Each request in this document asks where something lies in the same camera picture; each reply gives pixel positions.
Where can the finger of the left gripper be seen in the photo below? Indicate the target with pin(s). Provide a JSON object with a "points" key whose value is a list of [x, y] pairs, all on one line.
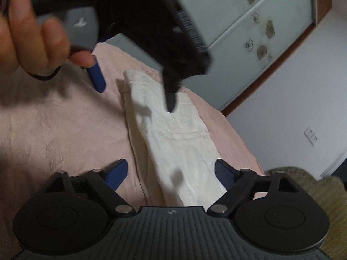
{"points": [[96, 76], [171, 86]]}

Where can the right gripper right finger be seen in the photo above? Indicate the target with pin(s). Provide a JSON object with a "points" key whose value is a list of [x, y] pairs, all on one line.
{"points": [[238, 185]]}

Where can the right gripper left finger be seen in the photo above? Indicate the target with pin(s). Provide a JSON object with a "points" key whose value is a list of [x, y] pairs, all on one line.
{"points": [[99, 189]]}

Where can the white textured pants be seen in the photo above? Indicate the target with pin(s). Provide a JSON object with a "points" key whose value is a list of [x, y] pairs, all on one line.
{"points": [[174, 153]]}

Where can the person's left hand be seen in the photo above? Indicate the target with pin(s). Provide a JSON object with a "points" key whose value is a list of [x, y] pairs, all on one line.
{"points": [[34, 47]]}

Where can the pink bed blanket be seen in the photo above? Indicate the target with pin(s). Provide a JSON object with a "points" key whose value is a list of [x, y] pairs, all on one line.
{"points": [[64, 124]]}

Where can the glass floral wardrobe door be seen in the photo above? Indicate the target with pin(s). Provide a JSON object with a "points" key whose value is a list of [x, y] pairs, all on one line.
{"points": [[244, 38]]}

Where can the dark window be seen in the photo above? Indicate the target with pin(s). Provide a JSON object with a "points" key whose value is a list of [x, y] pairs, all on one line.
{"points": [[335, 164]]}

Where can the white wall socket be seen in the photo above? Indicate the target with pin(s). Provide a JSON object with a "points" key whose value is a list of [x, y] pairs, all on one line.
{"points": [[311, 136]]}

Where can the brown wooden wardrobe frame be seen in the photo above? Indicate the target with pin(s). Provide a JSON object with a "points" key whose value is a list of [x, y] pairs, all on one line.
{"points": [[321, 8]]}

